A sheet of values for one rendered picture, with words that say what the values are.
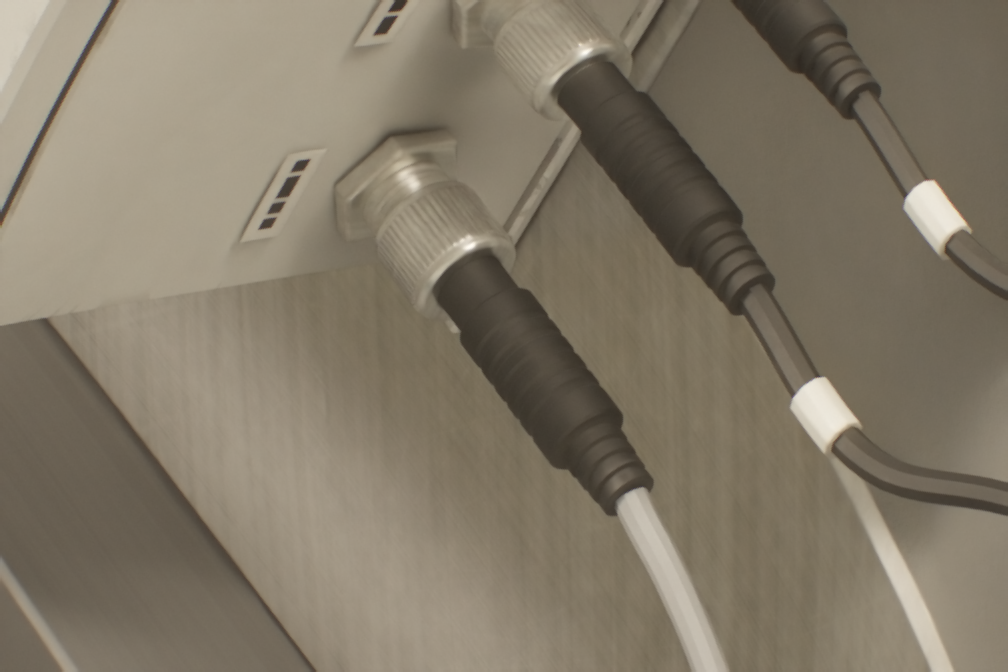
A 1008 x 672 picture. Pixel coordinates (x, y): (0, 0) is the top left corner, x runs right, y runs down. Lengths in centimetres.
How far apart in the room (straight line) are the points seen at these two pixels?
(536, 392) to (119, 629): 11
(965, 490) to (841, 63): 6
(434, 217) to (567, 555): 6
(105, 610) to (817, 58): 18
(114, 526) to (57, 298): 11
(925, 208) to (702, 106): 9
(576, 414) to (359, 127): 5
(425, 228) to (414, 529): 8
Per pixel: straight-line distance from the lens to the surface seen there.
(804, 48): 81
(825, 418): 81
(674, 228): 83
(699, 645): 84
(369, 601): 94
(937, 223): 79
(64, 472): 96
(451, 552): 92
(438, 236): 86
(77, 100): 81
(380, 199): 87
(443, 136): 87
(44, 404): 97
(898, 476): 81
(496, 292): 86
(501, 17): 84
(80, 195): 83
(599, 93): 84
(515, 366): 85
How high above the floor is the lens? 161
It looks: 6 degrees down
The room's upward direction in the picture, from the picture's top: 3 degrees counter-clockwise
